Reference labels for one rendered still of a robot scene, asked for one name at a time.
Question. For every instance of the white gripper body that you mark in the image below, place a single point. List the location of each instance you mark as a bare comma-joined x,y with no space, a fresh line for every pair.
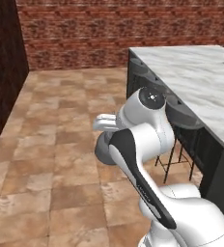
105,124

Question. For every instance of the grey bar stool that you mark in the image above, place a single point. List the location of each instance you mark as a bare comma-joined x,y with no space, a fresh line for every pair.
181,116

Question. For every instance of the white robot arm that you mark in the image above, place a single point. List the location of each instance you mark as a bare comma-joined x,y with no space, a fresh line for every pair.
188,218

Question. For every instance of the dark island with marble top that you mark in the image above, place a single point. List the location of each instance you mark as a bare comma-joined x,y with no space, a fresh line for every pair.
194,80

